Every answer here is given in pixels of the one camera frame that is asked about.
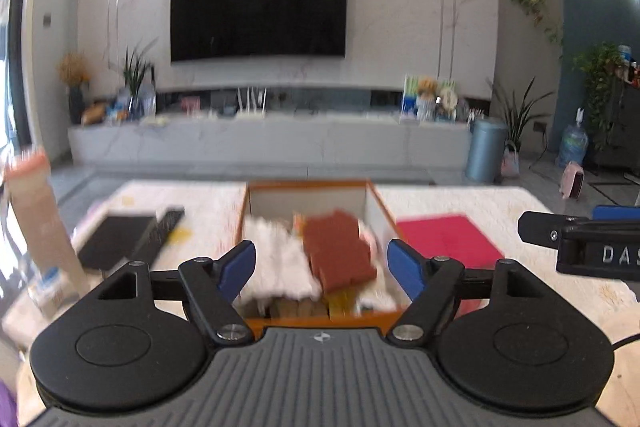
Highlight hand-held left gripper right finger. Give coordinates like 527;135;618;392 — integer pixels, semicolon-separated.
387;239;546;343

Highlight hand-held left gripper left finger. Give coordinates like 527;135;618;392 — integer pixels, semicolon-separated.
96;239;257;347

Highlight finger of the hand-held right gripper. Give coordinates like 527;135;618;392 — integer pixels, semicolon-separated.
517;211;591;250
591;205;640;221

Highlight reddish brown cloth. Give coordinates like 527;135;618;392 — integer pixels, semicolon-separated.
302;208;377;294

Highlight red orange cardboard box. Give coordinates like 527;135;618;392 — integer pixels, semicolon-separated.
235;179;408;339

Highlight white fluffy cloth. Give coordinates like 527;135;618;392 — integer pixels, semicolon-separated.
242;216;323;304

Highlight pink red box lid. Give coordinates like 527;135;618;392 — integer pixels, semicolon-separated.
395;214;505;270

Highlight white textured table cover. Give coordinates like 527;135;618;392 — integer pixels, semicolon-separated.
0;179;640;358

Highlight small pink bag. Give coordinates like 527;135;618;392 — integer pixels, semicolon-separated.
501;142;521;178

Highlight dark cabinet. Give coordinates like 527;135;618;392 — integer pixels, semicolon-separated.
595;77;640;168

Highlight blue water jug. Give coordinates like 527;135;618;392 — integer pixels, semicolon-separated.
559;107;590;168

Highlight black ribbed tray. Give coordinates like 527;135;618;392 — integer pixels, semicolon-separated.
132;207;186;265

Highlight blue grey trash can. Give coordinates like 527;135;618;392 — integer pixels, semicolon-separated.
466;117;508;184

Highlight tall leafy floor plant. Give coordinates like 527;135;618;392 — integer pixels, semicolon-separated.
492;77;551;152

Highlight black flat pad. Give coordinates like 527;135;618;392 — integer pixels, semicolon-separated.
75;215;153;270

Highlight grey marble tv cabinet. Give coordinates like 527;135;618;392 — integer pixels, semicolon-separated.
67;112;473;170

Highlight dotted cream cloth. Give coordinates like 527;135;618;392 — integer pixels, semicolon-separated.
597;307;640;427

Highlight leafy plant on cabinet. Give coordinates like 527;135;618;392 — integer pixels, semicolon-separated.
572;44;631;148

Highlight white round ornament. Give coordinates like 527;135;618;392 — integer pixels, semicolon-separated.
437;88;458;120

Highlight white stick diffuser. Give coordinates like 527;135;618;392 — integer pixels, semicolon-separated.
235;87;267;118

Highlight green display box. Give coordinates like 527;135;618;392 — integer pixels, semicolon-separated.
400;74;458;124

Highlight small teddy bear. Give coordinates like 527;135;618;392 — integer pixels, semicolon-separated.
417;78;438;105

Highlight beige tall package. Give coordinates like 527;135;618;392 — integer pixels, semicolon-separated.
2;152;88;308

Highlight green plant in vase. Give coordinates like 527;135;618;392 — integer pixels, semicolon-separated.
122;42;157;118

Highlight hanging vine plant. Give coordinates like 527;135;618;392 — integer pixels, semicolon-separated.
509;0;563;48

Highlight yellow dried flowers in vase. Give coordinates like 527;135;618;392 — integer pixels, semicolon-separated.
57;54;92;125

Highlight black television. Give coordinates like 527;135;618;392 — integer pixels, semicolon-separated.
171;0;348;64

